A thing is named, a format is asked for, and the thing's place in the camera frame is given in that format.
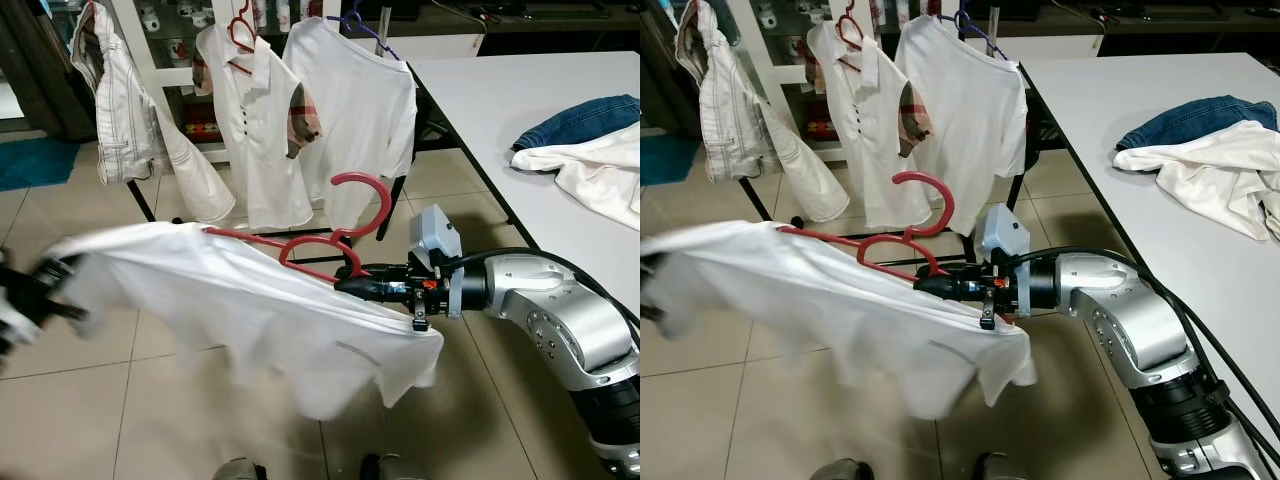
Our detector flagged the red plastic clothes hanger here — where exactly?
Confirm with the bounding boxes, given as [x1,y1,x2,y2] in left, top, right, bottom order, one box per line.
[205,172,393,286]
[835,0,869,73]
[225,0,259,76]
[778,170,956,281]

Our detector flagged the white printed t-shirt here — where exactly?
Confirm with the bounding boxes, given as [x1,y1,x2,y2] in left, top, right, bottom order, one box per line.
[45,222,446,421]
[640,222,1038,421]

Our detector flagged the white polo shirt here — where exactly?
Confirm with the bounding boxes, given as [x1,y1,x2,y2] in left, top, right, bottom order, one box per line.
[805,20,933,231]
[190,22,323,231]

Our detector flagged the cream white denim jacket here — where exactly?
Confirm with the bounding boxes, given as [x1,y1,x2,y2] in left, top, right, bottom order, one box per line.
[675,0,851,223]
[68,0,236,223]

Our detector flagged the purple clothes hanger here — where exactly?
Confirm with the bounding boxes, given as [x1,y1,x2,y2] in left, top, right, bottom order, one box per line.
[935,5,1016,66]
[325,0,406,63]

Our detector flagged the blue floor mat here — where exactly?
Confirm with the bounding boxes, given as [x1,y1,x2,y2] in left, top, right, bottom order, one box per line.
[640,135,701,188]
[0,137,83,193]

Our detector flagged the metal clothes rack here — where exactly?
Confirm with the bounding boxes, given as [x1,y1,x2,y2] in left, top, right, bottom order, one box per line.
[125,0,441,226]
[742,0,1041,226]

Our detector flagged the plain white t-shirt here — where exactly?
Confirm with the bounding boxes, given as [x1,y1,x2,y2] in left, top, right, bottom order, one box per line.
[280,15,419,233]
[893,15,1029,236]

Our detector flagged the grey left robot leg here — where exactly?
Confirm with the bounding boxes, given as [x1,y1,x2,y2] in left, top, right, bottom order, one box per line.
[808,458,876,480]
[212,457,269,480]

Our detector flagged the crumpled white garment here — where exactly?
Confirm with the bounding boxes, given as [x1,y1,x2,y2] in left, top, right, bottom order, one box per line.
[510,122,641,233]
[1113,120,1280,241]

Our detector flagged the blue denim jeans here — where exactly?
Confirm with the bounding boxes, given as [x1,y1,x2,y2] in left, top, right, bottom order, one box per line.
[1115,95,1278,151]
[512,94,641,151]

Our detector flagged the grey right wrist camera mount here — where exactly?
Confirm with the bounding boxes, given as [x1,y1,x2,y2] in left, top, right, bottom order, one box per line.
[975,203,1033,321]
[410,203,469,319]

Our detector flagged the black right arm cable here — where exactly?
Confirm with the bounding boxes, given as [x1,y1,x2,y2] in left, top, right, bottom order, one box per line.
[1005,245,1276,480]
[435,245,641,336]

